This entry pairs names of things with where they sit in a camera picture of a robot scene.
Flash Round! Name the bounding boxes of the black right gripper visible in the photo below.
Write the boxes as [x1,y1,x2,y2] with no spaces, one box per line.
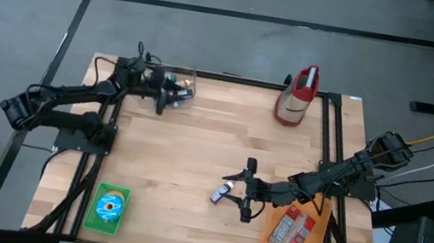
[216,153,283,228]

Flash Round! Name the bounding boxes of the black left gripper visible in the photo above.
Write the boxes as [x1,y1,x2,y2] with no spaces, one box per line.
[141,65,188,119]

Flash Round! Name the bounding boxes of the red snack packet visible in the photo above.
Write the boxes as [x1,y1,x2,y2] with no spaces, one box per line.
[265,202,305,243]

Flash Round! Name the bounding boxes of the red grey staples pack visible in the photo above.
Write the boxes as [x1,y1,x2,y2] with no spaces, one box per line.
[287,205,320,243]

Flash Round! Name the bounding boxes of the yellow toy donut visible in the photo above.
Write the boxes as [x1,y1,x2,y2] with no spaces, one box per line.
[104,188,130,204]

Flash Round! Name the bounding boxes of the blue frosted toy donut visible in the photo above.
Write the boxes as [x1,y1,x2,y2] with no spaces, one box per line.
[93,190,128,225]

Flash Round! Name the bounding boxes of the clear plastic bin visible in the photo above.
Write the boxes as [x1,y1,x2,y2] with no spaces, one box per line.
[125,59,200,113]

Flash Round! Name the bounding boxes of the green plastic tray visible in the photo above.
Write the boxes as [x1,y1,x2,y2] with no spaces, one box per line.
[81,179,134,239]

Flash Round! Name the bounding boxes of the black aluminium table frame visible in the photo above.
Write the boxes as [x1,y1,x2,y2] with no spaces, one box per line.
[20,38,406,243]

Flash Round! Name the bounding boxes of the yellow extension cable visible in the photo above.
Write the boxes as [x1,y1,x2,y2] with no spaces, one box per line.
[405,123,434,150]

